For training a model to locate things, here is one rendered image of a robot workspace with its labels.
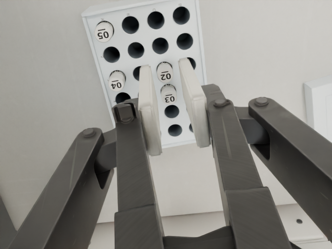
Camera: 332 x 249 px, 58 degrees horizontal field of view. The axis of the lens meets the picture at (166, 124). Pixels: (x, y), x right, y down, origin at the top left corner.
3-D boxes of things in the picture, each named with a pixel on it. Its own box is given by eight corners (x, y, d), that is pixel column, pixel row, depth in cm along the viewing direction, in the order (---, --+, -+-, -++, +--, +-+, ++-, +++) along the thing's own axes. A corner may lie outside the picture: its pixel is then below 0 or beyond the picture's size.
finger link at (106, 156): (147, 166, 14) (86, 176, 14) (146, 117, 19) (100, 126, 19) (141, 140, 14) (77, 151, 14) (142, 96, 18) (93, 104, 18)
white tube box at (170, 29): (89, 6, 24) (80, 13, 21) (190, -13, 24) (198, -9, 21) (124, 134, 30) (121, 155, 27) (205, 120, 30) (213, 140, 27)
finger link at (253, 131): (213, 126, 14) (279, 114, 13) (196, 85, 18) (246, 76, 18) (216, 153, 14) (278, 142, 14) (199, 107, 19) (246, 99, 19)
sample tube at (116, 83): (111, 60, 26) (105, 78, 22) (125, 58, 26) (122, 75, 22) (115, 73, 27) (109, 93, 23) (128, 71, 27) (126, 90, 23)
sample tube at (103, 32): (100, 16, 25) (91, 26, 21) (114, 13, 25) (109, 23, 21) (104, 31, 25) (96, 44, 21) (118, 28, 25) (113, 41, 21)
